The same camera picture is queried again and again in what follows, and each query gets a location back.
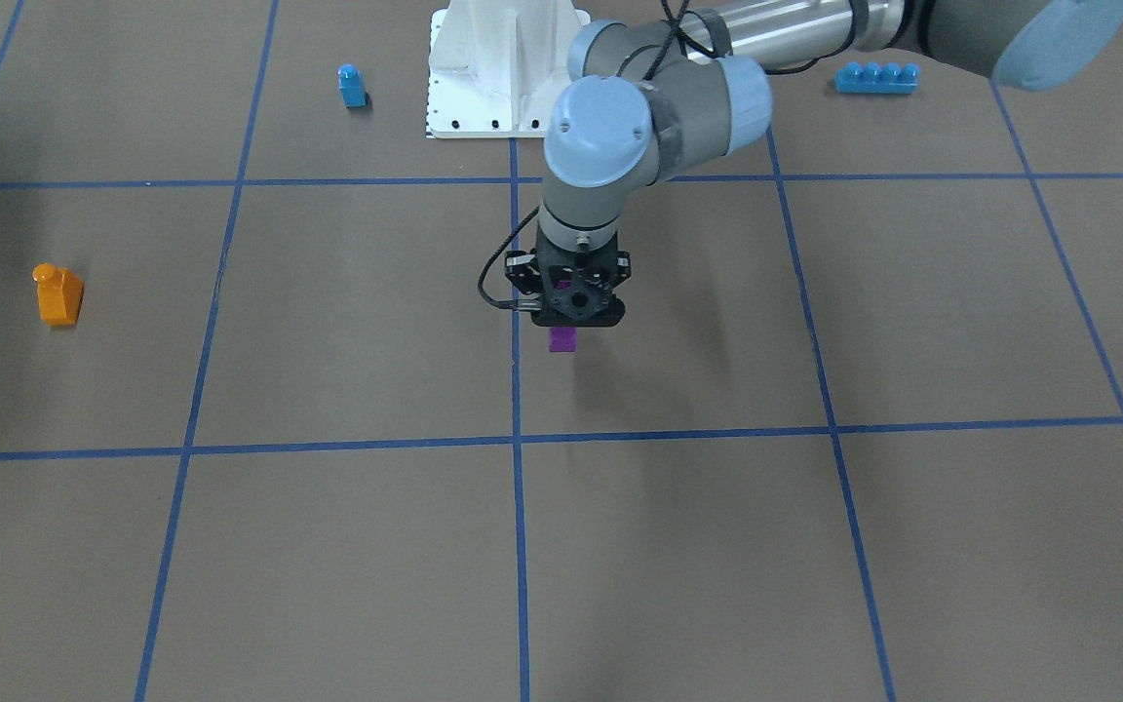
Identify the black gripper body second arm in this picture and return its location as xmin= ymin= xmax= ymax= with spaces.
xmin=505 ymin=234 xmax=632 ymax=328

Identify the purple trapezoid block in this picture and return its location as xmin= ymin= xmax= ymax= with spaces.
xmin=549 ymin=326 xmax=578 ymax=354

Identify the orange trapezoid block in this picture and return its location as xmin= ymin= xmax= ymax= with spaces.
xmin=31 ymin=262 xmax=84 ymax=326

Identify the silver blue second robot arm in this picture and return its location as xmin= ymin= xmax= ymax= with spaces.
xmin=485 ymin=1 xmax=1123 ymax=328

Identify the small blue block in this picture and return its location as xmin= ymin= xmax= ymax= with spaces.
xmin=337 ymin=63 xmax=368 ymax=108

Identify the long blue studded block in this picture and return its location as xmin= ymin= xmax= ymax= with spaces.
xmin=833 ymin=61 xmax=921 ymax=95

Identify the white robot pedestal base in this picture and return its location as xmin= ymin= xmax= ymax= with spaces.
xmin=424 ymin=1 xmax=590 ymax=139

